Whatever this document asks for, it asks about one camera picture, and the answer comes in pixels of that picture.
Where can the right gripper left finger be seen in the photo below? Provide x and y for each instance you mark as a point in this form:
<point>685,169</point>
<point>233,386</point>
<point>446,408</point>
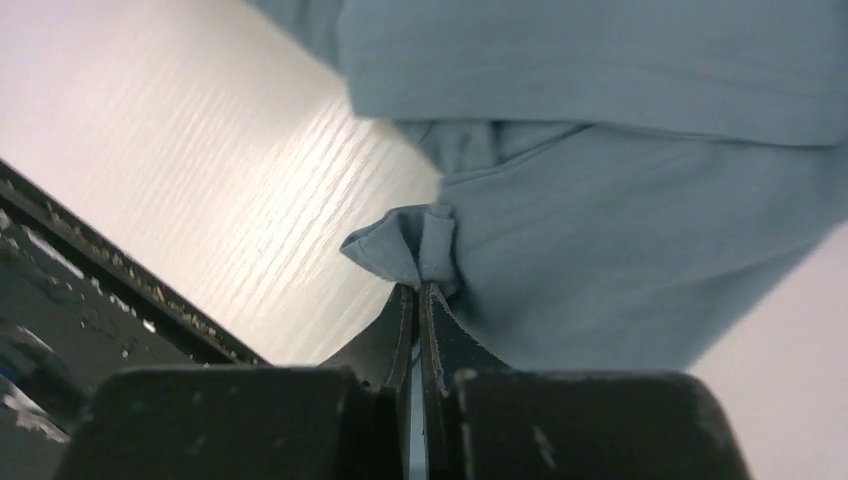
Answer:
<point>346,418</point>

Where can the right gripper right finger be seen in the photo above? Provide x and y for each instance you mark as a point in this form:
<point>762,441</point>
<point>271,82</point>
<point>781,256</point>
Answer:
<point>485,420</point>

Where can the grey-blue t-shirt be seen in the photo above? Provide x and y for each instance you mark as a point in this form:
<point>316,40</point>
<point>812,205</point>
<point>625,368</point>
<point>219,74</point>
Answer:
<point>621,181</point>

